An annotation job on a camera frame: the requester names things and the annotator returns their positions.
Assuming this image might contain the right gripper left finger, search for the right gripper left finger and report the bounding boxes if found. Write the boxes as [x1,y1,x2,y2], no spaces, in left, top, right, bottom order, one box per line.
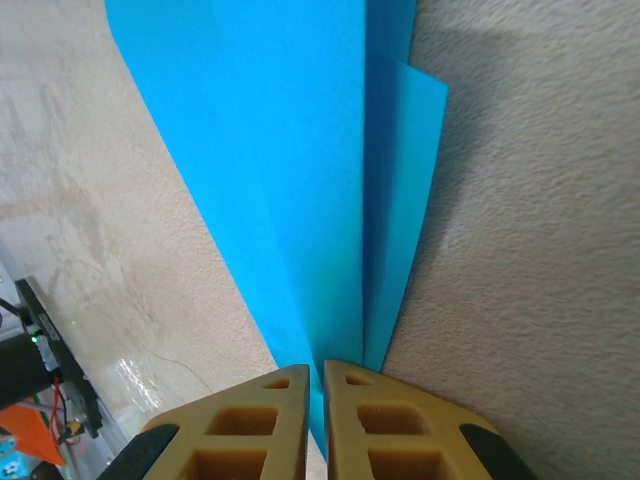
[97,363,311,480]

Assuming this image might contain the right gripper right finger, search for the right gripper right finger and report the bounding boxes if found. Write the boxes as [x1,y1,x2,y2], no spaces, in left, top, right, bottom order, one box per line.
[323,358,539,480]

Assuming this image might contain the blue square paper sheet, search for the blue square paper sheet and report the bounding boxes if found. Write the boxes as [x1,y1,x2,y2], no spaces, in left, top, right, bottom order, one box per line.
[103,0,450,461]

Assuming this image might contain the orange folded paper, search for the orange folded paper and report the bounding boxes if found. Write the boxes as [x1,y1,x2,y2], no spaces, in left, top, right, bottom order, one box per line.
[0,403,66,469]

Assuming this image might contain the small blue white object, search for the small blue white object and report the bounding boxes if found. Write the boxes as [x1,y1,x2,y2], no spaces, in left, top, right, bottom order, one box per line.
[0,439,26,480]

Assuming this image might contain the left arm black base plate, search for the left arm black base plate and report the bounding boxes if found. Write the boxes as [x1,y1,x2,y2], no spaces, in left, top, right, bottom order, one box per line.
[13,277,106,441]

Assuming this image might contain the red and black wire bundle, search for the red and black wire bundle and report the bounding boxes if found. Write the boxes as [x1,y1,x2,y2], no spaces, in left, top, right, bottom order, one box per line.
[47,374,84,446]

